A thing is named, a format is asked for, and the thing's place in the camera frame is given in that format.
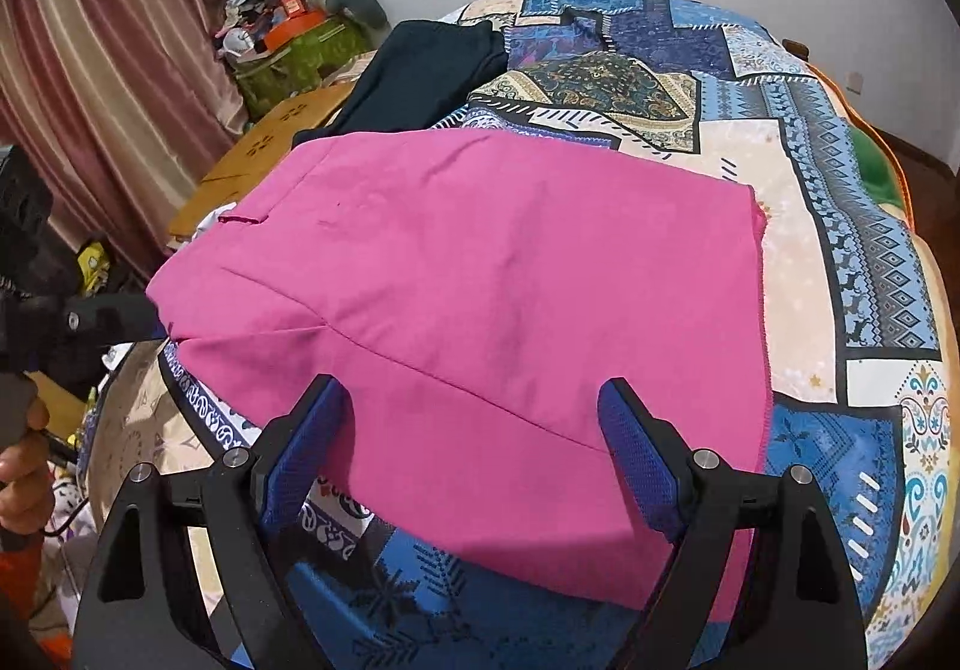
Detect orange box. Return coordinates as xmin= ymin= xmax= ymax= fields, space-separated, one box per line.
xmin=263 ymin=0 xmax=327 ymax=52

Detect left hand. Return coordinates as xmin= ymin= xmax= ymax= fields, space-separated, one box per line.
xmin=0 ymin=397 xmax=55 ymax=537

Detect dark navy folded garment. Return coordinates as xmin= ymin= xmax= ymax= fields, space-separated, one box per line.
xmin=291 ymin=20 xmax=508 ymax=148

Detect striped red beige curtain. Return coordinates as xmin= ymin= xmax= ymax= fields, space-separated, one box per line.
xmin=2 ymin=0 xmax=247 ymax=275

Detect white wall socket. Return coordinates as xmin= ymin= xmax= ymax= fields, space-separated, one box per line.
xmin=846 ymin=71 xmax=864 ymax=94

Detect orange sleeve left forearm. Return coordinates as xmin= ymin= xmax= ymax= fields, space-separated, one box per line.
xmin=0 ymin=535 xmax=71 ymax=668

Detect pink pants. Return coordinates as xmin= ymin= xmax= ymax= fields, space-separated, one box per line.
xmin=148 ymin=128 xmax=771 ymax=610

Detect patchwork patterned bed quilt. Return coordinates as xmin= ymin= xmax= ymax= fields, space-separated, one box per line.
xmin=73 ymin=0 xmax=958 ymax=668

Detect green storage basket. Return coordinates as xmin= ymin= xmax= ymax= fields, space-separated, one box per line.
xmin=229 ymin=15 xmax=371 ymax=121

